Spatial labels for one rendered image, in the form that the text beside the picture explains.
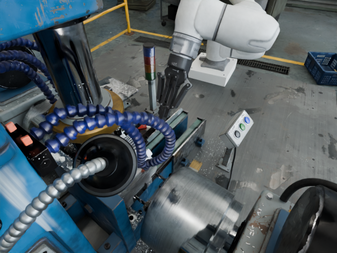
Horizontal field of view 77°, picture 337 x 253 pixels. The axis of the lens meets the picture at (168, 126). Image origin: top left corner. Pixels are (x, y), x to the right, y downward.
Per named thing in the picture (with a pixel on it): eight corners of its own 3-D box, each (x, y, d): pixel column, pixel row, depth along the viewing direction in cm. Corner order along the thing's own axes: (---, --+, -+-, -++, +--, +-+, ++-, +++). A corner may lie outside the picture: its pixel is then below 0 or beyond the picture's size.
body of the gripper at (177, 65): (164, 50, 65) (156, 80, 68) (188, 57, 62) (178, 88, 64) (176, 54, 72) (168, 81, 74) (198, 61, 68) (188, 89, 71)
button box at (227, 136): (228, 149, 85) (238, 146, 81) (217, 136, 84) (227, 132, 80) (244, 125, 95) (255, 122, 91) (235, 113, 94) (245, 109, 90)
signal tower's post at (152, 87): (153, 115, 131) (149, 49, 102) (144, 110, 135) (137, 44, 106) (161, 108, 136) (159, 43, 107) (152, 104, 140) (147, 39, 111)
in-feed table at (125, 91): (113, 125, 125) (109, 109, 117) (83, 108, 137) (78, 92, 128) (140, 104, 139) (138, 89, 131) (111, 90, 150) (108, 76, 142)
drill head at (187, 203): (241, 337, 53) (276, 332, 36) (133, 243, 69) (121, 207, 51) (272, 248, 68) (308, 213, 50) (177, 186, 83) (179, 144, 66)
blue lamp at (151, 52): (150, 58, 107) (149, 49, 104) (141, 54, 110) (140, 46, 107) (157, 53, 111) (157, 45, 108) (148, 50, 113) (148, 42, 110)
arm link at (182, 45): (194, 36, 59) (187, 58, 61) (206, 43, 67) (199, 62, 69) (167, 29, 63) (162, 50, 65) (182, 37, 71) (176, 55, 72)
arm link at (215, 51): (207, 50, 167) (210, 20, 152) (231, 53, 162) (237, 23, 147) (203, 59, 156) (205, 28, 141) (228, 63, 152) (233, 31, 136)
